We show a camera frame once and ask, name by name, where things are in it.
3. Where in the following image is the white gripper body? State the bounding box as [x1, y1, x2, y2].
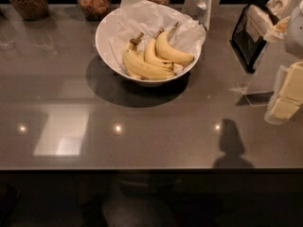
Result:
[264, 65, 288, 126]

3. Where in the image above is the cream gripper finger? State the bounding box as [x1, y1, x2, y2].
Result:
[271, 98, 300, 120]
[279, 61, 303, 103]

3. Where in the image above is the yellow banana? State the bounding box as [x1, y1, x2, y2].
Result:
[122, 32, 175, 80]
[144, 31, 173, 70]
[155, 24, 194, 66]

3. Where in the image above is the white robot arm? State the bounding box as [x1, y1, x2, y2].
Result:
[264, 0, 303, 126]

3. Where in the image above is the white ceramic bowl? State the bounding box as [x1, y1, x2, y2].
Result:
[95, 5, 204, 88]

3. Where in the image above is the white stand at back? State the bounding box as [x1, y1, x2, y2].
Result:
[182, 0, 221, 30]

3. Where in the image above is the white paper liner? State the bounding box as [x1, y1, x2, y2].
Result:
[109, 0, 206, 76]

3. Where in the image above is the middle glass cereal jar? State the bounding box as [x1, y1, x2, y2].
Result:
[74, 0, 113, 21]

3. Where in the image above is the left glass cereal jar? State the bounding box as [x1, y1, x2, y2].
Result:
[9, 0, 48, 21]

